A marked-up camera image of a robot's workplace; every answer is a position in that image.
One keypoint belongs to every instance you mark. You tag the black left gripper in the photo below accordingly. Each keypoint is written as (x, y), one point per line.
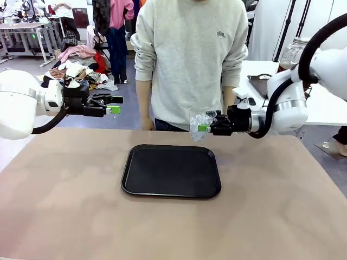
(74, 103)

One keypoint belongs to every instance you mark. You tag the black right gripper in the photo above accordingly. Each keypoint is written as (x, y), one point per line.
(240, 120)

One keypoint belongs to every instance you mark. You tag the short clear cup with ice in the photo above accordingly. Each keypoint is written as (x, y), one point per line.
(196, 135)

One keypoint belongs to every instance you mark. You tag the person's right forearm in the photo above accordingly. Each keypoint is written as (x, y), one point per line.
(143, 97)

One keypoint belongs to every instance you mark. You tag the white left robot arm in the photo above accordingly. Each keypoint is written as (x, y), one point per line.
(16, 116)

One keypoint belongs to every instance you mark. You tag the person's left forearm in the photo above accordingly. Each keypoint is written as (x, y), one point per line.
(229, 97)

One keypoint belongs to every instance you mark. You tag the person's right hand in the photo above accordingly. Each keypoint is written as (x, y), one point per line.
(147, 124)

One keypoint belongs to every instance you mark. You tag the dark blue hanging trousers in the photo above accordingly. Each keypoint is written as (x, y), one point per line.
(116, 54)

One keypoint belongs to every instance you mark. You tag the dark rectangular tray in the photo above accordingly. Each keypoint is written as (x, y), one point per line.
(257, 84)

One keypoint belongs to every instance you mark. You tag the pile of mixed clothes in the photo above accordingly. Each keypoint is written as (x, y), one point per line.
(78, 54)

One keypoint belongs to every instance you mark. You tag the person in grey sweatshirt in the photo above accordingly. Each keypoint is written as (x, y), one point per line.
(189, 67)

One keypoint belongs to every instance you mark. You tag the black plastic serving tray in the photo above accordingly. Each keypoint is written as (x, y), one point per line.
(170, 181)

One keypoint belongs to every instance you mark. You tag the dark patterned hanging garment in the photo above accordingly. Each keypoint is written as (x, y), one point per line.
(101, 16)

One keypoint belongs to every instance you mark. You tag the glass tea dispenser jar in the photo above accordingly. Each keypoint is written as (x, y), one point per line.
(290, 54)

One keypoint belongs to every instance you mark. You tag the bystander in white top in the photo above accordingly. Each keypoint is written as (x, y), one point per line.
(67, 16)

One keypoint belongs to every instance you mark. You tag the orange hanging garment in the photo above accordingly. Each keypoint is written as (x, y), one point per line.
(142, 2)

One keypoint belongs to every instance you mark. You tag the white side table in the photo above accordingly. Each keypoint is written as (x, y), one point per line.
(325, 108)

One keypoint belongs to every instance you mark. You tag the person in white coat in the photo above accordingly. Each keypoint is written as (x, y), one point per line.
(265, 27)

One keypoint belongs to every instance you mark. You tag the black tripod pole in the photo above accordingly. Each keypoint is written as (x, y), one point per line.
(284, 29)

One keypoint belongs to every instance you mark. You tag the bystander with bare legs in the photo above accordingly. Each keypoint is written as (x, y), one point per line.
(340, 143)

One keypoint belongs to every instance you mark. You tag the white workshop desk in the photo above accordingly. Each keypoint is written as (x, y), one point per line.
(19, 25)

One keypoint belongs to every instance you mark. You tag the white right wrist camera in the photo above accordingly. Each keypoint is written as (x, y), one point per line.
(244, 101)

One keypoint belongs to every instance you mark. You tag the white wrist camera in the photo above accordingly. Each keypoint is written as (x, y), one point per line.
(71, 84)
(244, 101)

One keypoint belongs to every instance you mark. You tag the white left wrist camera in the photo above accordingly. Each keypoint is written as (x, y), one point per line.
(71, 84)

